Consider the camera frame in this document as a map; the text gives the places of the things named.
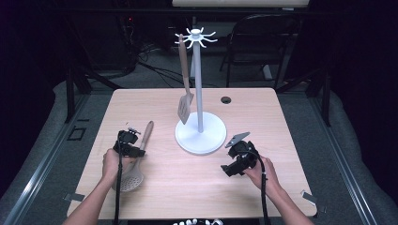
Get grey tape strip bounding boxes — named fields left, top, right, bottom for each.
left=63, top=192, right=85, bottom=203
left=299, top=188, right=319, bottom=208

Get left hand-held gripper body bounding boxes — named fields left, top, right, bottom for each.
left=113, top=127, right=142, bottom=158

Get white utensil rack stand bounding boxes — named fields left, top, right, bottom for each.
left=174, top=26, right=227, bottom=156

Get beige skimmer with wooden handle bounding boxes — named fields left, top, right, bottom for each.
left=112, top=120, right=155, bottom=193

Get white objects at table edge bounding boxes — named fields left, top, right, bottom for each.
left=172, top=218, right=225, bottom=225

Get person's left hand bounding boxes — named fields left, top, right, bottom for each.
left=101, top=148, right=137, bottom=185

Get beige slotted spatula wooden handle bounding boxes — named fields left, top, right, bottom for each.
left=176, top=33, right=195, bottom=126

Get metal floor rail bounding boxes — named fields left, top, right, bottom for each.
left=2, top=93, right=92, bottom=225
left=308, top=93, right=380, bottom=225

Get black frame leg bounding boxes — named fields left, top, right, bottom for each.
left=305, top=62, right=332, bottom=128
left=64, top=67, right=94, bottom=125

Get black floor cables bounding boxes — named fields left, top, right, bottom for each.
left=120, top=15, right=220, bottom=89

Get person's right hand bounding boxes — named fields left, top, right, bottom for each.
left=243, top=155, right=283, bottom=202

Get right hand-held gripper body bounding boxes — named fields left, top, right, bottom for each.
left=224, top=131, right=260, bottom=172

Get black folding chair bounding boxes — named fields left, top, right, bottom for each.
left=219, top=13, right=301, bottom=92

